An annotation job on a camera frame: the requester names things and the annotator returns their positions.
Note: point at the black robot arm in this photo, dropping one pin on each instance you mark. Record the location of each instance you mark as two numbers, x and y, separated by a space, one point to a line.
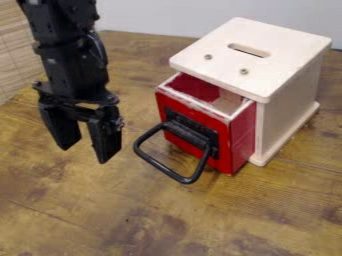
58 20

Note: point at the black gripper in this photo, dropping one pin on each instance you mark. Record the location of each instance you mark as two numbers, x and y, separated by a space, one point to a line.
74 95

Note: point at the red drawer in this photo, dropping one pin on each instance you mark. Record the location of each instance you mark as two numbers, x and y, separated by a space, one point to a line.
221 112

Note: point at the white wooden cabinet box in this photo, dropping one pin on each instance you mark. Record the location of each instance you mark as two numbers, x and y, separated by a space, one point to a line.
270 64

